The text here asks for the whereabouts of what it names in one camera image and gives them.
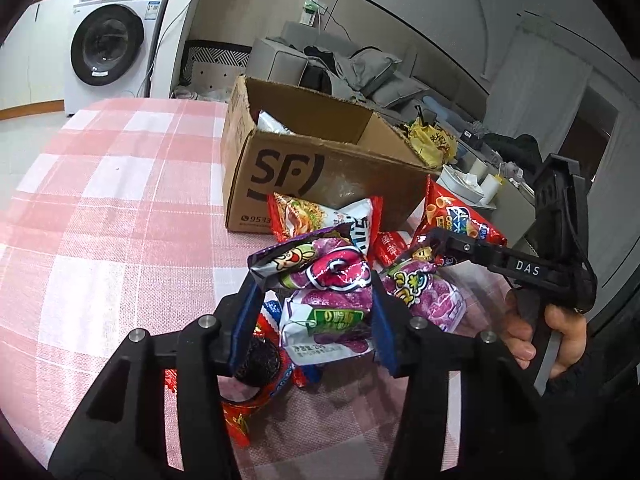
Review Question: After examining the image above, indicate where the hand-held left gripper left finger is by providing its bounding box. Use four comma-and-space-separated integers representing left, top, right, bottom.
47, 270, 273, 480

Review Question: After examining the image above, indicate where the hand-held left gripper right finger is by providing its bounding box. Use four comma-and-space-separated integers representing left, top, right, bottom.
370, 270, 591, 480

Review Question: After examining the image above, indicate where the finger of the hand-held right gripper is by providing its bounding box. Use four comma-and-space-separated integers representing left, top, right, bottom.
412, 227, 508, 273

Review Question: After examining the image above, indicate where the blue cookie packet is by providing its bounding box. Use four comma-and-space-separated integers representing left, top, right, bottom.
220, 300, 311, 406

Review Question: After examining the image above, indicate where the red cone snack packet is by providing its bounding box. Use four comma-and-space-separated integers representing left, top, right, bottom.
412, 176, 508, 266

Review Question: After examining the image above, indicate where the small purple snack packet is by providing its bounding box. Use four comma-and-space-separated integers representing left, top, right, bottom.
380, 245, 469, 334

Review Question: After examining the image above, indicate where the red sausage packet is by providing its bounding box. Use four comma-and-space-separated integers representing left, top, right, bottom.
375, 230, 416, 268

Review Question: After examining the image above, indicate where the large purple snack packet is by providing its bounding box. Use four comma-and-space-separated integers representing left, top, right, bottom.
248, 225, 376, 371

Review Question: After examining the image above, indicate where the red yellow-print snack packet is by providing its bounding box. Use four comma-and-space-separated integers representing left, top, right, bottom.
165, 367, 261, 448

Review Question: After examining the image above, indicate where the white black-lettered snack packet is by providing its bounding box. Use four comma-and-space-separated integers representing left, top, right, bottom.
335, 196, 385, 261

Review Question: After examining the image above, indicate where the red noodle packet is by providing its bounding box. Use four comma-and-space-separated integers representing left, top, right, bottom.
267, 192, 351, 243

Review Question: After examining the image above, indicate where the brown cardboard box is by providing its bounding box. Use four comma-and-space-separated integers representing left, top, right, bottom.
220, 76, 441, 235

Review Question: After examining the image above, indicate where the person's right forearm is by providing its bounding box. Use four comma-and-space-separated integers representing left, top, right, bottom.
542, 340, 636, 480

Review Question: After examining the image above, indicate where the person's right hand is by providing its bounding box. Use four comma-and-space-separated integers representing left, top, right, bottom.
502, 290, 591, 383

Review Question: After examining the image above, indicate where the grey coffee table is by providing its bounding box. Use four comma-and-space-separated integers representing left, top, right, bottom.
435, 135, 543, 243

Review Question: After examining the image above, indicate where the white cup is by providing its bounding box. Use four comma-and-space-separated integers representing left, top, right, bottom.
481, 172, 504, 206

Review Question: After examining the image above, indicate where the black cloth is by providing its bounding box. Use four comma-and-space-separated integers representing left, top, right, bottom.
484, 132, 543, 181

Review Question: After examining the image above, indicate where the yellow plastic bag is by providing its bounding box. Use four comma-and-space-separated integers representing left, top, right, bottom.
407, 117, 458, 168

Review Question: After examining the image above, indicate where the grey cushion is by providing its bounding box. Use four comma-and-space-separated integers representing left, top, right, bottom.
370, 77, 428, 108

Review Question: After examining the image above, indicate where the pink checked tablecloth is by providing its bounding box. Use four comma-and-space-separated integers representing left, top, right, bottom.
0, 97, 501, 480

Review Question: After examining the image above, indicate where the black garment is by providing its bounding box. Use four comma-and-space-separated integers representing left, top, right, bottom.
300, 46, 351, 96

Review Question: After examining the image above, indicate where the white cloth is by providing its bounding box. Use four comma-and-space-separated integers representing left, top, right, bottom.
172, 85, 227, 104

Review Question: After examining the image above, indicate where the grey sofa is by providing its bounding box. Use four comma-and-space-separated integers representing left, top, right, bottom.
249, 20, 491, 122

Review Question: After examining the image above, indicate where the white power strip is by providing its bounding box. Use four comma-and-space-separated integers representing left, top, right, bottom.
300, 0, 329, 26

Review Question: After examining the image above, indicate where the white washing machine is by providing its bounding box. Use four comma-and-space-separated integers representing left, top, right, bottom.
62, 0, 174, 116

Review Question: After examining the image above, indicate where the white counter cabinet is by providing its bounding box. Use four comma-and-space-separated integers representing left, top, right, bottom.
0, 0, 70, 113

